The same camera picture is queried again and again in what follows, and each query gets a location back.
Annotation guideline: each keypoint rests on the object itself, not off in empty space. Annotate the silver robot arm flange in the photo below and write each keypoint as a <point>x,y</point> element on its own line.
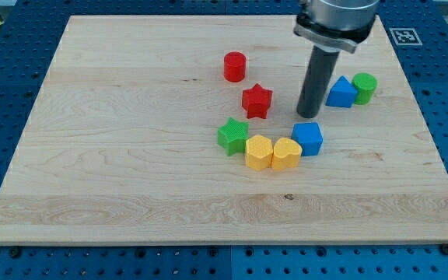
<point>336,25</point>

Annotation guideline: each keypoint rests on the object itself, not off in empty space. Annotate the green star block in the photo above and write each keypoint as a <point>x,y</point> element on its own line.
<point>232,136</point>

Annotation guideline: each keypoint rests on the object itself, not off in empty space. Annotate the red star block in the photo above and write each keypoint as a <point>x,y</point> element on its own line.
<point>256,101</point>

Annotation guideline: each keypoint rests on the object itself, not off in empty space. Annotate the yellow hexagon block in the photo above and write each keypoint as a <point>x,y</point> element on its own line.
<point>258,152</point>

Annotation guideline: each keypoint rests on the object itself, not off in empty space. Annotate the yellow heart block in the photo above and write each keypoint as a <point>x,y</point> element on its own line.
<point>286,154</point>

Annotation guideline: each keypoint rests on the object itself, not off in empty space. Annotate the wooden board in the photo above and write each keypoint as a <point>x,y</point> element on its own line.
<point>121,149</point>

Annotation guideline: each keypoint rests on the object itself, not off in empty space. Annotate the red cylinder block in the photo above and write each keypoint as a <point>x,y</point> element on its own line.
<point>234,66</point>

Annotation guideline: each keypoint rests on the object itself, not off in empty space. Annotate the blue cube block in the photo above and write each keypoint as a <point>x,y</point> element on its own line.
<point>309,137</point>

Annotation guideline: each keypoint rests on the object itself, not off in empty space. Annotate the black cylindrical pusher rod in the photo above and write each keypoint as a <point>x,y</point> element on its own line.
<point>318,74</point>

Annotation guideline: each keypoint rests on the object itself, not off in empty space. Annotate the blue triangle block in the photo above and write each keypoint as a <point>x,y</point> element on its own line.
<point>342,94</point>

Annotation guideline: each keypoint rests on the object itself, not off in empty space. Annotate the green cylinder block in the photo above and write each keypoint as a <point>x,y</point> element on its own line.
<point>366,85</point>

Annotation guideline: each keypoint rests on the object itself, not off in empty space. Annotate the white fiducial marker tag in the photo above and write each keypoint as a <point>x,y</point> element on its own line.
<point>404,36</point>

